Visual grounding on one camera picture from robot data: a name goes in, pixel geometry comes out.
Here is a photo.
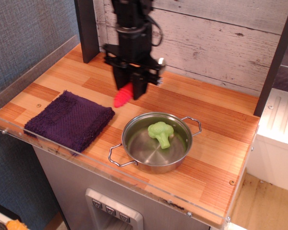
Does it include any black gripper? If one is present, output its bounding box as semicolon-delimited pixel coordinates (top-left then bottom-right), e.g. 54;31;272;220
103;23;160;100

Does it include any red handled metal spoon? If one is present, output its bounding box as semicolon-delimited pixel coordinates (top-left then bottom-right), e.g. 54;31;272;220
114;57;166;108

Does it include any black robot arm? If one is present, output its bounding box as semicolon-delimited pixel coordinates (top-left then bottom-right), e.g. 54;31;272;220
103;0;164;100

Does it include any stainless steel pot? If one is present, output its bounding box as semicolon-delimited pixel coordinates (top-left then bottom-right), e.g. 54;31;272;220
108;112;202;174

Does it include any green toy broccoli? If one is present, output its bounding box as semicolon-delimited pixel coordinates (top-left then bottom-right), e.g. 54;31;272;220
148;122;174;149

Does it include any purple folded towel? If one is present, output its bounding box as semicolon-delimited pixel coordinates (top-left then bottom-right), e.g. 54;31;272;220
24;91;115;153

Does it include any grey toy kitchen cabinet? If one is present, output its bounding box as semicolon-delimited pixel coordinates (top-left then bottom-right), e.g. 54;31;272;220
34;147;209;230

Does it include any silver dispenser panel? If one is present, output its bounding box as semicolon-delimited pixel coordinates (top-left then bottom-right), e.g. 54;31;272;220
85;188;144;230

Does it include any orange object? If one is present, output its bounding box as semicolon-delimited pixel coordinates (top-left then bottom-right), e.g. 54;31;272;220
5;220;29;230

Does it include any dark left post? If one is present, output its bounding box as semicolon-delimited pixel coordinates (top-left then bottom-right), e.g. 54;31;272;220
74;0;100;63

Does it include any dark post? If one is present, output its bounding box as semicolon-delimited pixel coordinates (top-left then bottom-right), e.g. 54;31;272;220
74;0;100;63
253;17;288;117

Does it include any clear acrylic guard rail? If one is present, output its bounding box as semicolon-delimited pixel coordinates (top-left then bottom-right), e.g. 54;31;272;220
0;112;259;230

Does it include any dark right post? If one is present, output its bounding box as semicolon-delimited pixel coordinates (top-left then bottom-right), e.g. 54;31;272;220
253;17;288;117

